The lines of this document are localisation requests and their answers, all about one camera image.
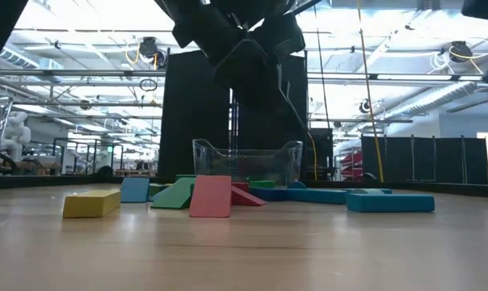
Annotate yellow long block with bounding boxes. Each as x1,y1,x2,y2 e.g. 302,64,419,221
61,189,122,220

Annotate black folding partition panel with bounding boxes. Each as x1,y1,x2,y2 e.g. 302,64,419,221
158,44,309,182

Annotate red storage shelf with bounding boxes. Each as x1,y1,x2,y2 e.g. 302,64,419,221
339,150,364,179

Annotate black table frame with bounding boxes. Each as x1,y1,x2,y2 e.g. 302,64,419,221
0,174,488,200

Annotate teal long block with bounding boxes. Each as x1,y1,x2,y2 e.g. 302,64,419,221
345,192,436,214

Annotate clear plastic bin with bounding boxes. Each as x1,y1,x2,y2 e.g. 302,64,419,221
191,138,305,188

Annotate green cube block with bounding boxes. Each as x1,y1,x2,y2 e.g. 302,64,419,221
248,179,277,190

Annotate blue wedge block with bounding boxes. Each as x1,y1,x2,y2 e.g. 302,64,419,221
119,176,151,204

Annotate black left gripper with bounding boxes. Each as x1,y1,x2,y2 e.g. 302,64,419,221
171,3,309,137

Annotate thick yellow cable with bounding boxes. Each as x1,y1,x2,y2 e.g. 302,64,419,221
355,0,385,183

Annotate black cable loop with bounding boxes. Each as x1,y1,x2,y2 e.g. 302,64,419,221
138,78,159,93

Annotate green wedge block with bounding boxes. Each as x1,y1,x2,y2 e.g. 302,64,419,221
149,176,197,210

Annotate blue long block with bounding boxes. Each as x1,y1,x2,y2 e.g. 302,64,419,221
248,186,289,203
286,188,350,205

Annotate black room divider panels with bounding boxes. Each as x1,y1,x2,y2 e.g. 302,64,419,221
360,134,488,187

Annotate red wedge block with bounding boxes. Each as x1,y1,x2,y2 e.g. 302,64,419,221
230,183,267,208

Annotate thin yellow cable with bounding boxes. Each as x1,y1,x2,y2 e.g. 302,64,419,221
306,132,319,182

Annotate black perforated computer box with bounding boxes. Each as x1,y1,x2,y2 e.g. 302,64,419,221
308,127,334,182

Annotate orange triangular prism block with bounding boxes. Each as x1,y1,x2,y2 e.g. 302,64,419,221
188,175,233,219

